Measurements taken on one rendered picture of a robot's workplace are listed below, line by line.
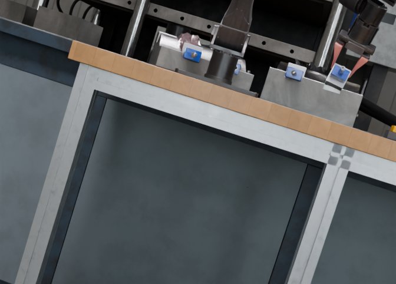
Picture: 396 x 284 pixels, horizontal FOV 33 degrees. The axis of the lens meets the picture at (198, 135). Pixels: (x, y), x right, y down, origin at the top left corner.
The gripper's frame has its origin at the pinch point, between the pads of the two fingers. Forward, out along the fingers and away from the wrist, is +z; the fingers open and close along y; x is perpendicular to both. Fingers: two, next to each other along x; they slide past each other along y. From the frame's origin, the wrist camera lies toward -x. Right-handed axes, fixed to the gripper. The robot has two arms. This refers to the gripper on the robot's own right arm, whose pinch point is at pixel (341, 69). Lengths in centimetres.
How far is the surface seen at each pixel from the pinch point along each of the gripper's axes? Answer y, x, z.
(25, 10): 96, -6, 31
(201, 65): 32.9, 14.7, 12.2
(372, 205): -24.1, 13.3, 25.1
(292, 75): 10.7, 7.8, 5.1
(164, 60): 41.7, 18.4, 14.3
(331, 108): -2.4, 5.4, 9.1
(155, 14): 75, -72, 34
